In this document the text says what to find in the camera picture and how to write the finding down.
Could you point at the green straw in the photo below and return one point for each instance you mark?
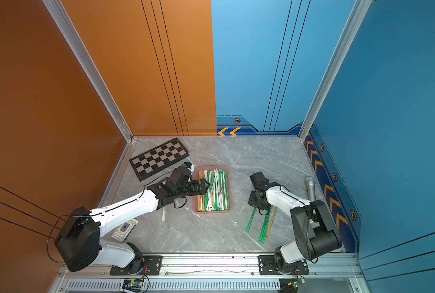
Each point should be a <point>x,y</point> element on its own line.
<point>248,227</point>
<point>265,226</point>

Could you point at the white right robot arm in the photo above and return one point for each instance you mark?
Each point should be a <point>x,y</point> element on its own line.
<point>315,231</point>

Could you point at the black white chessboard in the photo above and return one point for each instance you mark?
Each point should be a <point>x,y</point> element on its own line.
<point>159,158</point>

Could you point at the silver grey microphone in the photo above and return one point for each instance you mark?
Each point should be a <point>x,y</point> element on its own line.
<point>311,184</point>

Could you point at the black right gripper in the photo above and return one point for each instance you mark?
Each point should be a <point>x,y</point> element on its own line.
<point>251,202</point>

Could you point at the left aluminium corner post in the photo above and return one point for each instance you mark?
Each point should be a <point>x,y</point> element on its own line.
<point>70,34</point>

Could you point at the tan wrapped straw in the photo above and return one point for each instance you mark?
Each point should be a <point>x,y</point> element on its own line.
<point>270,224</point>

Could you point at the green circuit board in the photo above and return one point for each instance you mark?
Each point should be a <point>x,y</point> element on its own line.
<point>132,286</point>
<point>297,283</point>

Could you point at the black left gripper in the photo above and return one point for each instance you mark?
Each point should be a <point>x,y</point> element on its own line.
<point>198,191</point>

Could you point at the aluminium corner post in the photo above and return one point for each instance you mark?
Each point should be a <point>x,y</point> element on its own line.
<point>70,34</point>
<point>346,39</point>

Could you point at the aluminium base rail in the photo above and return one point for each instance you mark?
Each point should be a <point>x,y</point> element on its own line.
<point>236,272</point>

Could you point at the pink translucent storage box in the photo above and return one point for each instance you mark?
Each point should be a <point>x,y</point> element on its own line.
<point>218,197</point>

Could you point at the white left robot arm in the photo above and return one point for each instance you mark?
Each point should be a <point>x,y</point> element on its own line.
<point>81,242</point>

